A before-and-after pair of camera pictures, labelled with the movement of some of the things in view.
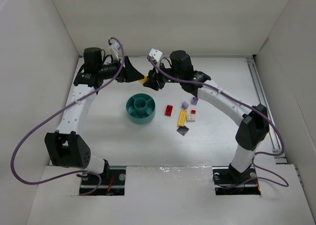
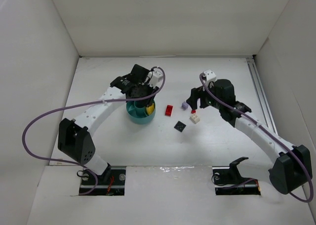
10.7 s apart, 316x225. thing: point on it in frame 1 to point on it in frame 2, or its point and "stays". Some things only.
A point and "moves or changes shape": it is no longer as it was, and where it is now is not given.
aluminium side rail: (270, 121) stays
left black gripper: (126, 70) to (142, 96)
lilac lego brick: (184, 105) stays
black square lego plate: (182, 130) moves or changes shape
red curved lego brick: (169, 110) stays
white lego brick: (190, 118) moves or changes shape
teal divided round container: (140, 108) stays
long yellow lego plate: (182, 118) to (150, 109)
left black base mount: (111, 182) stays
